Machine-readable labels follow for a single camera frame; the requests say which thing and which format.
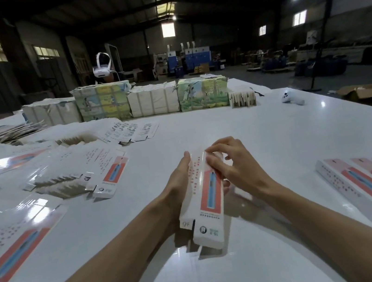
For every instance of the blue bins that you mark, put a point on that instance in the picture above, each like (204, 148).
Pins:
(320, 66)

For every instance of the white headset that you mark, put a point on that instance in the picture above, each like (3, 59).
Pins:
(102, 66)

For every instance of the small black tool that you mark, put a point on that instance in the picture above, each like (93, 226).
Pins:
(257, 92)

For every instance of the pile of carton blanks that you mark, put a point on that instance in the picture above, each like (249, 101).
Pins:
(23, 200)

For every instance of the person's left hand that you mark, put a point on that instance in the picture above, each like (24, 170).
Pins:
(176, 190)

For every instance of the toothbrush carton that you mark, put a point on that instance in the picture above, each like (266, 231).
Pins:
(208, 213)

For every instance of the blue machine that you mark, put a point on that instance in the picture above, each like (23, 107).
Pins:
(195, 59)

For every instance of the person's right forearm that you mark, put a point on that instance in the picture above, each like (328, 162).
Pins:
(348, 233)

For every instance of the small beige card stack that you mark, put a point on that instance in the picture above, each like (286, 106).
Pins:
(243, 99)

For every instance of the black floor stand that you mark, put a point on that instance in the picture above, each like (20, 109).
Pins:
(319, 55)

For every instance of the small white object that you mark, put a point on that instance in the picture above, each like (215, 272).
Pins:
(292, 98)

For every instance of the row of white cartons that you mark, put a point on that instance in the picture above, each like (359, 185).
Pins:
(154, 100)
(51, 113)

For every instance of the small wall window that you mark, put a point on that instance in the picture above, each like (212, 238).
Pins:
(263, 30)

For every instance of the open cardboard box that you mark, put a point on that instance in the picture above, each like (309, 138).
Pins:
(365, 94)

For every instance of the person's right hand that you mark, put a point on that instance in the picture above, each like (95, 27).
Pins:
(243, 169)

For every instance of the green yellow carton bundle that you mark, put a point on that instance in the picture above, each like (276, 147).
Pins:
(102, 103)

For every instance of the green printed carton bundle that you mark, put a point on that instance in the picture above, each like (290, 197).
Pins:
(203, 93)

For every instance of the person's left forearm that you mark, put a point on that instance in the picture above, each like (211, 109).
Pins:
(98, 276)

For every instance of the grey crate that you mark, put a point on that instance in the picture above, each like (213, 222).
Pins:
(35, 97)

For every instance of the double wall window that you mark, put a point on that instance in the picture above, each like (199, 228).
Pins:
(299, 17)

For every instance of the square bright window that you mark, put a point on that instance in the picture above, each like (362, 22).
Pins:
(168, 29)

